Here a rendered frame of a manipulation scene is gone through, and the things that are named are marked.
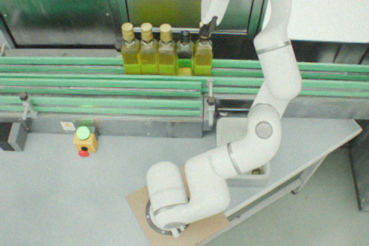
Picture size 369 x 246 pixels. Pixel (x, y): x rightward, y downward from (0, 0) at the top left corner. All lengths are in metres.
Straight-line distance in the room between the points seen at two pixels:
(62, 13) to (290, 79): 0.85
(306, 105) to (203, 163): 0.59
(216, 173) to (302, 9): 0.63
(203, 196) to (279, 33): 0.42
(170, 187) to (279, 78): 0.38
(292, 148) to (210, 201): 0.59
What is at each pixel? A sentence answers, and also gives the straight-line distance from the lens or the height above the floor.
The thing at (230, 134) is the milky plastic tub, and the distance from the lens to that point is 1.42.
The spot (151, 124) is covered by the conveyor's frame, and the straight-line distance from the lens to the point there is 1.34.
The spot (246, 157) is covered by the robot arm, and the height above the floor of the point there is 1.17.
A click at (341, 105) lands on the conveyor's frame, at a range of 1.49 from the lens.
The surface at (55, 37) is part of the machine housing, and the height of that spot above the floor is 0.93.
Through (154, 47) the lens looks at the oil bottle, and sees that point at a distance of 1.22.
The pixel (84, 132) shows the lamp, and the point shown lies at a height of 0.85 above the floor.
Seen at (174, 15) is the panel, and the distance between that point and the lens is 1.32.
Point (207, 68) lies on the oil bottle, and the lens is 1.28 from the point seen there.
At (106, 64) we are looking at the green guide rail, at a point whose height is 0.93.
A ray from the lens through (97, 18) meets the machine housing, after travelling 1.42.
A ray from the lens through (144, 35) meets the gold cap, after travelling 1.18.
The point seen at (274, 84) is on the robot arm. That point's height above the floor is 1.28.
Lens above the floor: 2.02
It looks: 58 degrees down
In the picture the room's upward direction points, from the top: straight up
